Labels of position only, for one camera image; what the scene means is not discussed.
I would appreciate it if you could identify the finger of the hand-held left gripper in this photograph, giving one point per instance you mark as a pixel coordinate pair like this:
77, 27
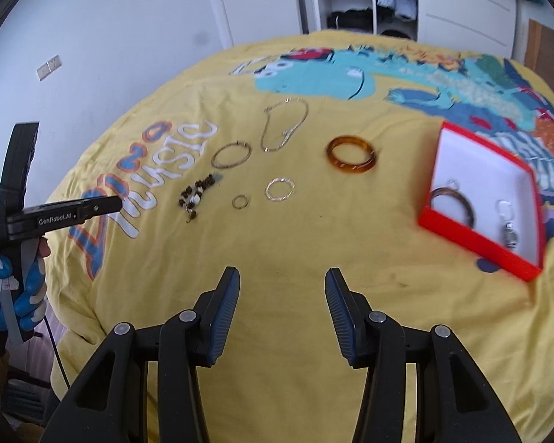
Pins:
102, 206

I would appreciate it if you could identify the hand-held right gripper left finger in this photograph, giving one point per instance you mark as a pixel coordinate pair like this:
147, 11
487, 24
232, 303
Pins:
226, 307

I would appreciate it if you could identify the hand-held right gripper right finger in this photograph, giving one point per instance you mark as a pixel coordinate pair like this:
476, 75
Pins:
338, 307

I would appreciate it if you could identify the thin copper bangle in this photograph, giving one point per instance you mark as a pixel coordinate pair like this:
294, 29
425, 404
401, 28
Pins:
213, 160

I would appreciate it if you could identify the twisted silver hoop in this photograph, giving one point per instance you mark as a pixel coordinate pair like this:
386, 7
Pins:
266, 191

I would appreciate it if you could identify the amber resin bangle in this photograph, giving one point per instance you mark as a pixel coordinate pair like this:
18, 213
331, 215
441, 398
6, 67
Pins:
332, 162

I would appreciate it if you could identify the red jewelry box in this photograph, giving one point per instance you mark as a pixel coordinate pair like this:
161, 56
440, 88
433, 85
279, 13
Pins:
480, 166

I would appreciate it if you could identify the person's left hand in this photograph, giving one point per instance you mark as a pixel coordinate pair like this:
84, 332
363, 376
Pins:
34, 302

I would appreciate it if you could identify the yellow printed dinosaur blanket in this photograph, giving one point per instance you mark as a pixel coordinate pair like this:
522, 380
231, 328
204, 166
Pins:
281, 240

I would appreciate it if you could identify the dark brown bangle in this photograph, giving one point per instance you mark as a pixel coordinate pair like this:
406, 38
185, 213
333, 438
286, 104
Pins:
471, 212

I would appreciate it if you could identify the white door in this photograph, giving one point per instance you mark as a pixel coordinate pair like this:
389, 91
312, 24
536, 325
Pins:
254, 4

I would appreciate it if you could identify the folded dark clothes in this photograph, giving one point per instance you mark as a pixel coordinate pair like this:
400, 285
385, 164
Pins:
351, 19

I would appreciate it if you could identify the white wardrobe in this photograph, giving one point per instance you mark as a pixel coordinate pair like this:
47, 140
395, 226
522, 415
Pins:
466, 9

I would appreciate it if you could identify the wooden headboard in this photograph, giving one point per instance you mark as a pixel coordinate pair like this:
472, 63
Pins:
551, 55

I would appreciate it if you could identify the white light switch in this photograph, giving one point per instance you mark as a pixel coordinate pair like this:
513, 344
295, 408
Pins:
49, 68

